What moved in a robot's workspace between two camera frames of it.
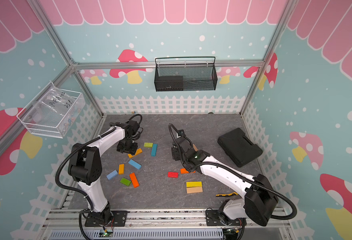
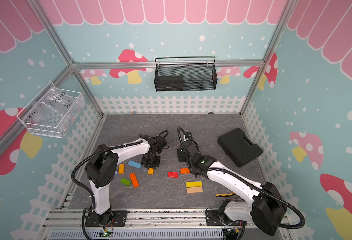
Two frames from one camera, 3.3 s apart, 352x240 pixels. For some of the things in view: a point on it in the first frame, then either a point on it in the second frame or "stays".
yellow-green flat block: [194, 184] stays
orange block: [183, 171] stays
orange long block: [134, 180] stays
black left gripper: [132, 150] to [155, 165]
